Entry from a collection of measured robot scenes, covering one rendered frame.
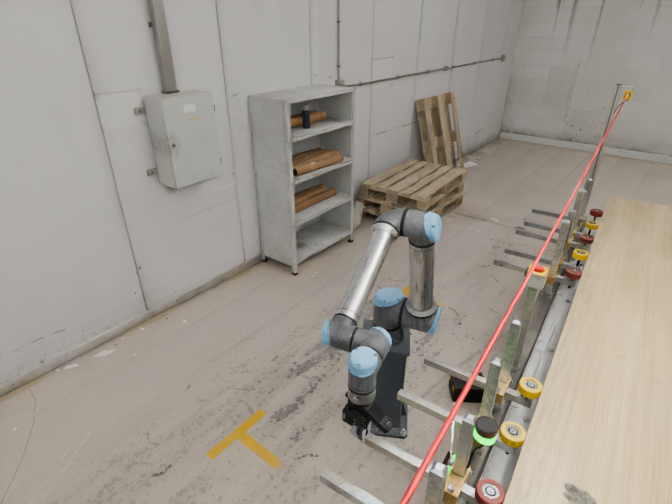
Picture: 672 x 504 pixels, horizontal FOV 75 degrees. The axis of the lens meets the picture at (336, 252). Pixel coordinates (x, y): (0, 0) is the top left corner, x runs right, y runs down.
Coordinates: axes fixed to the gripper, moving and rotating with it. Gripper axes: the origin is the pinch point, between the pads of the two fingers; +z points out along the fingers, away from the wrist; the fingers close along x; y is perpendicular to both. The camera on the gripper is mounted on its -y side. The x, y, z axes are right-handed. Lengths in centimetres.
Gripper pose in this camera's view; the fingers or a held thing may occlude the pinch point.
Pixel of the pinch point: (365, 440)
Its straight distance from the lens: 164.5
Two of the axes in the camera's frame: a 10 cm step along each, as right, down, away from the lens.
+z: 0.0, 8.8, 4.7
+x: -5.6, 3.9, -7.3
